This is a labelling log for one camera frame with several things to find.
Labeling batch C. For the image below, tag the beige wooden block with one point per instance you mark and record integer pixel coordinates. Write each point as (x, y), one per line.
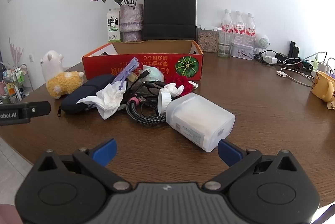
(132, 77)

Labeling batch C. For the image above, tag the purple knitted cloth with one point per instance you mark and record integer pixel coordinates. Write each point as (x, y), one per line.
(128, 69)

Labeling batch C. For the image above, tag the clear red label water bottle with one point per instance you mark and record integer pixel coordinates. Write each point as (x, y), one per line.
(227, 25)
(250, 29)
(239, 26)

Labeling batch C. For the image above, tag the white wall socket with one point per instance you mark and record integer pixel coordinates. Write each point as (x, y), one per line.
(31, 58)

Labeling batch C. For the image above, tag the white green milk carton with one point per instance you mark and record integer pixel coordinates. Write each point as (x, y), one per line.
(113, 25)

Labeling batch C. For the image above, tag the white wall plug charger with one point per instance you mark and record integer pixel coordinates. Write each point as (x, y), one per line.
(324, 66)

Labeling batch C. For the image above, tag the black power strip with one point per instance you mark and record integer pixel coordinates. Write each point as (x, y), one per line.
(303, 65)

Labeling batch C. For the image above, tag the purple textured vase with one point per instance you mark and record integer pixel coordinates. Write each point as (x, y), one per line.
(130, 19)

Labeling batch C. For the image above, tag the clear container of seeds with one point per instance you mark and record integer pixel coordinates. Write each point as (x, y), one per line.
(206, 40)

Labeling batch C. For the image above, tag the dark blue zipper pouch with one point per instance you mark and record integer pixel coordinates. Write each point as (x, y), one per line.
(83, 93)

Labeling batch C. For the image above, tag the red cardboard box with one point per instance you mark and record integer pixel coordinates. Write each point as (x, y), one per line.
(157, 64)

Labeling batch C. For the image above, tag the black paper bag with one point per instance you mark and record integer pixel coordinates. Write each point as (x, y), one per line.
(170, 11)

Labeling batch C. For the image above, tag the white flip bottle cap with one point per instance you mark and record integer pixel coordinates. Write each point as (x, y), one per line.
(194, 84)

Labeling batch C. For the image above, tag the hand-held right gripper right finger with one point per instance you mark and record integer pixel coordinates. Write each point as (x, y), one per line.
(227, 152)

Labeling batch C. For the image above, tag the red artificial rose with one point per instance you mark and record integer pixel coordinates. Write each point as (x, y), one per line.
(183, 82)

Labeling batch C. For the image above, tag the black power adapter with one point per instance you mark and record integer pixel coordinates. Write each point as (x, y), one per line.
(280, 56)

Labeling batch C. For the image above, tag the yellow ceramic mug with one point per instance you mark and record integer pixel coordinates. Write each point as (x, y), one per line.
(320, 84)

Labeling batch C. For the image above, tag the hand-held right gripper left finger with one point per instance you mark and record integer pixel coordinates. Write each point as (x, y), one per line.
(106, 152)

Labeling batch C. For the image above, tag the translucent white plastic box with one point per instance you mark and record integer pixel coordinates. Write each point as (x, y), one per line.
(199, 119)

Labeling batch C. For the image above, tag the white printed tin box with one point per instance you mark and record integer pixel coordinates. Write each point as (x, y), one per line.
(242, 52)

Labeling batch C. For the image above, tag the white round speaker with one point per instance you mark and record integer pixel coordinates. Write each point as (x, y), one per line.
(261, 42)

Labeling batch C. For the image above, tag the ridged white bottle cap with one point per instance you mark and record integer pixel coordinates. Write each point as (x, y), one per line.
(163, 102)

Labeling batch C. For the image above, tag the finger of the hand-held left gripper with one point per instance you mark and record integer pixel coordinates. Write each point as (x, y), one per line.
(40, 108)

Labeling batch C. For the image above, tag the black upright device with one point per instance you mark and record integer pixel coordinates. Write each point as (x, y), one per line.
(294, 49)

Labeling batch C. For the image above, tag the pale green plastic bag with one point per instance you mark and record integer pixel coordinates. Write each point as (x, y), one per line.
(154, 74)

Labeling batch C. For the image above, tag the clear glass cup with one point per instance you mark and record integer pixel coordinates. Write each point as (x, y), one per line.
(224, 51)

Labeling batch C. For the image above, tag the large white tissue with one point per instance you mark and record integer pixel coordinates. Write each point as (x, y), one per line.
(110, 101)

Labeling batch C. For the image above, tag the white yellow alpaca plush toy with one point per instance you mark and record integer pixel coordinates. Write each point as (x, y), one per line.
(65, 81)

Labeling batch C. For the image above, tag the small green bottle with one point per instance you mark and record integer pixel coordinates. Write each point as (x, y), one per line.
(316, 61)

